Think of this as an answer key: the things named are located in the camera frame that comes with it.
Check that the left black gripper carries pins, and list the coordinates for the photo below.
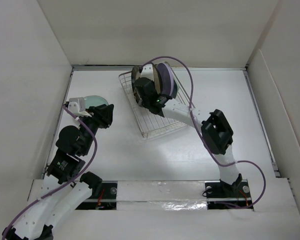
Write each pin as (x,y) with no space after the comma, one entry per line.
(102,114)

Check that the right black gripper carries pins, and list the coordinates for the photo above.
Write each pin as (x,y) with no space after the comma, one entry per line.
(153,84)

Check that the round light green plate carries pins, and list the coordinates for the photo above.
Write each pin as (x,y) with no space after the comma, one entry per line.
(94,101)

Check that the brown rimmed deep plate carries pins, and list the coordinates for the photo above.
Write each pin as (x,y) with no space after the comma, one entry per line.
(157,79)

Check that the striped rim beige plate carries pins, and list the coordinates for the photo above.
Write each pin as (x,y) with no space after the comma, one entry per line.
(136,84)

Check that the purple round plate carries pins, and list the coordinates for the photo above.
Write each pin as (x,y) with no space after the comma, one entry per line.
(167,79)

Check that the rectangular light green plate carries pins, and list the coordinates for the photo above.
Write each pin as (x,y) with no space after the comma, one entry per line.
(175,89)

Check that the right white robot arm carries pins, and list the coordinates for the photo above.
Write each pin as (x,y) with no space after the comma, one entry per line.
(213,127)

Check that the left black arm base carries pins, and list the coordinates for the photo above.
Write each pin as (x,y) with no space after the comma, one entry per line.
(105,200)

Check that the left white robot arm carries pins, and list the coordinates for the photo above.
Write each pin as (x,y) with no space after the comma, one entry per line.
(67,183)

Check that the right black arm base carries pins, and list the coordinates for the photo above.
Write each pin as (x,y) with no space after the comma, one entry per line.
(219,199)

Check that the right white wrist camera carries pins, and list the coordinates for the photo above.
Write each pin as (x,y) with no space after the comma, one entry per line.
(148,72)

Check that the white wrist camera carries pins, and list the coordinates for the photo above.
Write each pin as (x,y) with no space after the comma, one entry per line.
(148,72)
(76,106)

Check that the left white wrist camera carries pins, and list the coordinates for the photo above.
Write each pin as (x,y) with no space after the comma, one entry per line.
(76,106)

